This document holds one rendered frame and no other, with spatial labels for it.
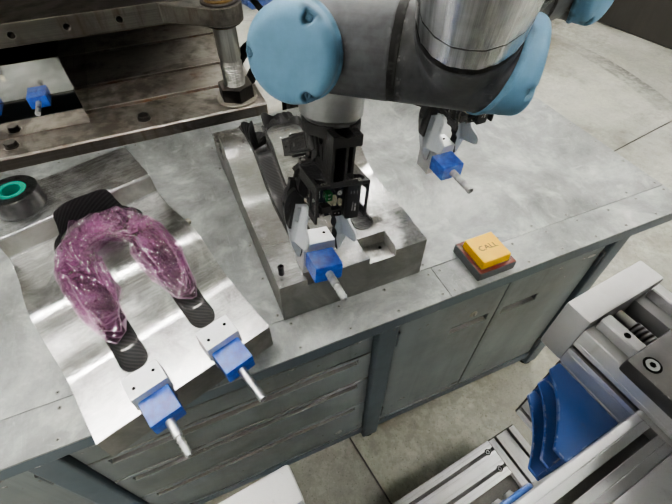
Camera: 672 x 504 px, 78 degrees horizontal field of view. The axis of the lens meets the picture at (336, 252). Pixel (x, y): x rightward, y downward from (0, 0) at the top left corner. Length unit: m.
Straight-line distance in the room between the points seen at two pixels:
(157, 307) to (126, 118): 0.73
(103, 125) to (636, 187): 1.31
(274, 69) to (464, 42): 0.14
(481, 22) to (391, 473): 1.32
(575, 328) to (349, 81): 0.39
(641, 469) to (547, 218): 0.54
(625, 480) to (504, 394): 1.10
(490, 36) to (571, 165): 0.87
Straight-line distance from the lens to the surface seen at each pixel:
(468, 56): 0.30
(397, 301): 0.74
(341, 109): 0.47
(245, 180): 0.81
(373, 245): 0.73
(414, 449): 1.48
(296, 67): 0.34
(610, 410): 0.62
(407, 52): 0.34
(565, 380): 0.62
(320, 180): 0.50
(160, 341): 0.68
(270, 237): 0.71
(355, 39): 0.35
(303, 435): 1.22
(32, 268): 0.84
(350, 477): 1.44
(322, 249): 0.62
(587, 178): 1.11
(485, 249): 0.80
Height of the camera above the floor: 1.40
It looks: 49 degrees down
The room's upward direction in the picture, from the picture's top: straight up
